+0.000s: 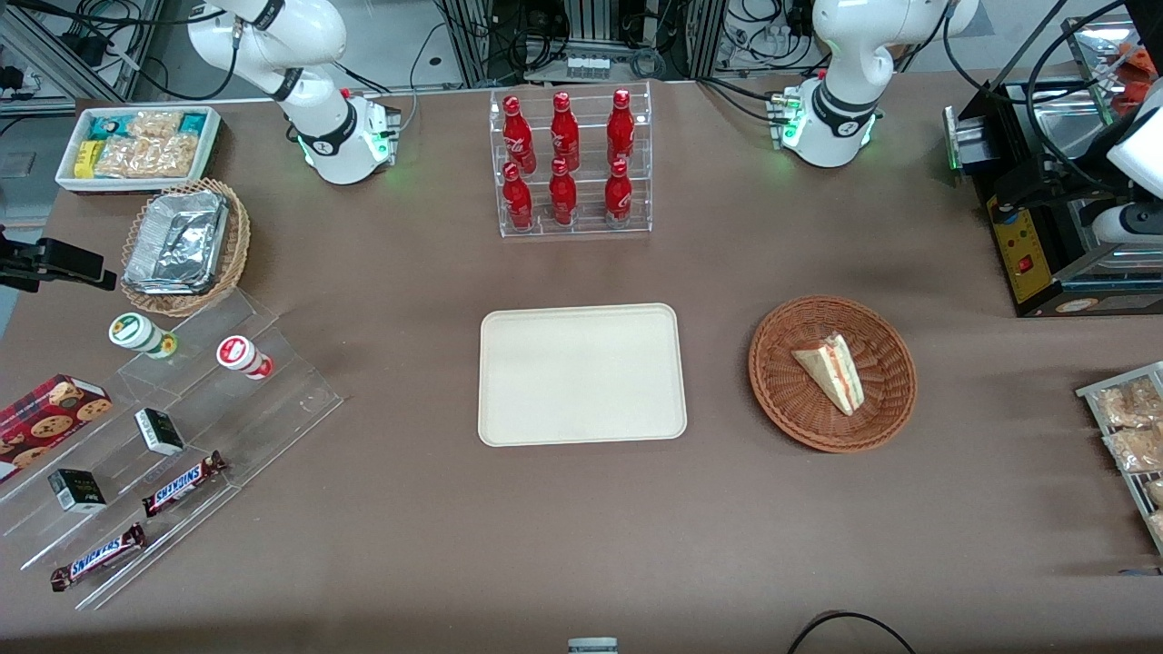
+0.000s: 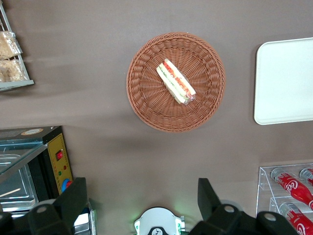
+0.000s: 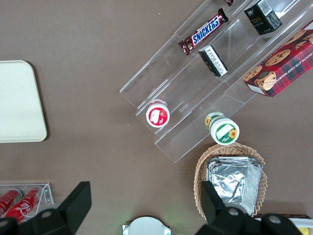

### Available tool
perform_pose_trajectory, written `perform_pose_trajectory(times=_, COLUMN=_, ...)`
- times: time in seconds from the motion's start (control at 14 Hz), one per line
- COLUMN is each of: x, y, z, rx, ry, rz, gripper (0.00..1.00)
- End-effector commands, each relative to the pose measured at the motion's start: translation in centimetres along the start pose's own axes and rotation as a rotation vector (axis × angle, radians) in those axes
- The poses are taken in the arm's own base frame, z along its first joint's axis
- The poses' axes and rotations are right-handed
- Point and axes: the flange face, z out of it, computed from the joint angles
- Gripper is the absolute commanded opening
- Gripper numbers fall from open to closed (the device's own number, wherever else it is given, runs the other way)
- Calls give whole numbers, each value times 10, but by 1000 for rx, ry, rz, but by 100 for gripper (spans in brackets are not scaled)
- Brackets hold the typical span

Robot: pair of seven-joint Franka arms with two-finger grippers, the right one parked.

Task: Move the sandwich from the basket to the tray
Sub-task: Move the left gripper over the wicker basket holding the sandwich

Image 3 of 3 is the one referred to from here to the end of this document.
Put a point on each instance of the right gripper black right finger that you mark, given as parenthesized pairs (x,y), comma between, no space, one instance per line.
(220,220)

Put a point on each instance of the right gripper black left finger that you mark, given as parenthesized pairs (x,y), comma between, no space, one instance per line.
(73,205)

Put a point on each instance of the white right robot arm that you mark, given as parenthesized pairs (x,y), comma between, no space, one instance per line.
(146,226)

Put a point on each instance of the light wicker basket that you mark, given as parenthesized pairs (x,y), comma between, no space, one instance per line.
(203,166)

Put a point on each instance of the cream plastic serving tray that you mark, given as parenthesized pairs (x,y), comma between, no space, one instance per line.
(19,102)

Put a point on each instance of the clear acrylic bottle rack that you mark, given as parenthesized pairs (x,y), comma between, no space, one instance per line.
(47,195)

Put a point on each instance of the aluminium foil container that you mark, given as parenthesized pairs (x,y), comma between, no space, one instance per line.
(230,183)

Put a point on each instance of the yellow snack packet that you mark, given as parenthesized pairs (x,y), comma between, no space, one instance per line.
(305,231)

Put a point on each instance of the green sunflower yogurt cup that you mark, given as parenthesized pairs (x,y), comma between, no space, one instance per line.
(225,131)

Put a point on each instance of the red lid yogurt cup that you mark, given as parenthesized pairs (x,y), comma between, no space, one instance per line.
(158,117)

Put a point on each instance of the clear acrylic stepped stand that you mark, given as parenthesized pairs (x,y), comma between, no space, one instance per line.
(176,80)

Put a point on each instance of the small black carton box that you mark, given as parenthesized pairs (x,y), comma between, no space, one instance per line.
(214,61)
(262,17)

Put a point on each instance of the red tartan cookie box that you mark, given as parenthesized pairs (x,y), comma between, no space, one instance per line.
(281,71)

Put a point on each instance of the Snickers chocolate bar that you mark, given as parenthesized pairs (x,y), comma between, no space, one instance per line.
(230,2)
(204,31)

